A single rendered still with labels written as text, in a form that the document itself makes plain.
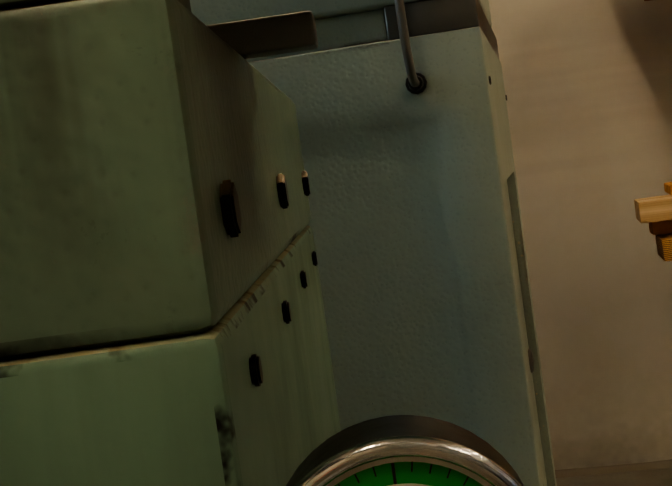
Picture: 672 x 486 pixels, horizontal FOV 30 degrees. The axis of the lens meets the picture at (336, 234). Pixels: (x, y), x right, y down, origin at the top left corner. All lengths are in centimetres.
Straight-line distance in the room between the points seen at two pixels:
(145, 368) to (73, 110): 7
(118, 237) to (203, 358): 4
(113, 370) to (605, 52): 251
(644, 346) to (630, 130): 47
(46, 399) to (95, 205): 5
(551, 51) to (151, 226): 249
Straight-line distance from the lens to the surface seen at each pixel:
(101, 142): 32
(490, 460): 26
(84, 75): 33
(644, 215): 231
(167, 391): 33
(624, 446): 287
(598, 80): 279
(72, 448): 33
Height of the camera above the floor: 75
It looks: 3 degrees down
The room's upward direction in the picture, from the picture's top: 8 degrees counter-clockwise
